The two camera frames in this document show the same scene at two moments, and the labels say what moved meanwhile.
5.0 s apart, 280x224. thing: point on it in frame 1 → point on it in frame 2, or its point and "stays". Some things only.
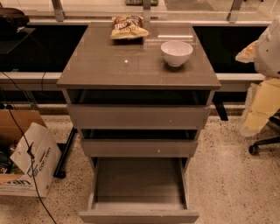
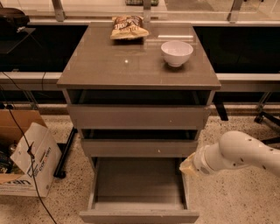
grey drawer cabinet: [138, 115] stays
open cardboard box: [29, 154] stays
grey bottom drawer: [137, 191] stays
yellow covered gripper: [269, 53] → [199, 162]
